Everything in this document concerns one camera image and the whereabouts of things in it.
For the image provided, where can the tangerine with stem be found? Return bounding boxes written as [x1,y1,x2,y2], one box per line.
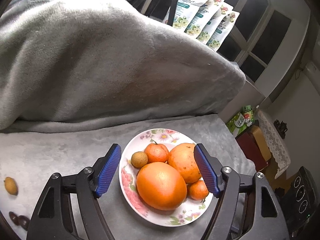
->
[144,142,169,163]

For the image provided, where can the dark cherry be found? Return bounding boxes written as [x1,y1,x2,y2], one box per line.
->
[9,211,20,226]
[18,215,30,231]

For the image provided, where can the large orange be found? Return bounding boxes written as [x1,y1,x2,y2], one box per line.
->
[136,162,187,211]
[167,143,201,184]

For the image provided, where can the floral white plate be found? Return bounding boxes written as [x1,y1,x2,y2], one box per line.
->
[119,128,213,227]

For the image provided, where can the grey blanket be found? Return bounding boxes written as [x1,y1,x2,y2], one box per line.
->
[1,0,246,133]

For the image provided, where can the green snack package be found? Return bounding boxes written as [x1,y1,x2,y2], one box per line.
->
[226,105,254,138]

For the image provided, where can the brown longan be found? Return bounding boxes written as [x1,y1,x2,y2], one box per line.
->
[131,151,149,168]
[4,177,18,196]

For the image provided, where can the white lace cloth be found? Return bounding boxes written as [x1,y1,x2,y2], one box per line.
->
[255,109,291,179]

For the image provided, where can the red box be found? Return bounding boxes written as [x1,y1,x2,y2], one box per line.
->
[236,132,268,172]

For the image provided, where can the small tangerine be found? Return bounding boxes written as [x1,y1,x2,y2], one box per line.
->
[188,180,209,200]

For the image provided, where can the large orange on plate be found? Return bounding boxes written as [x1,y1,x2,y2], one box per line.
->
[167,143,201,184]

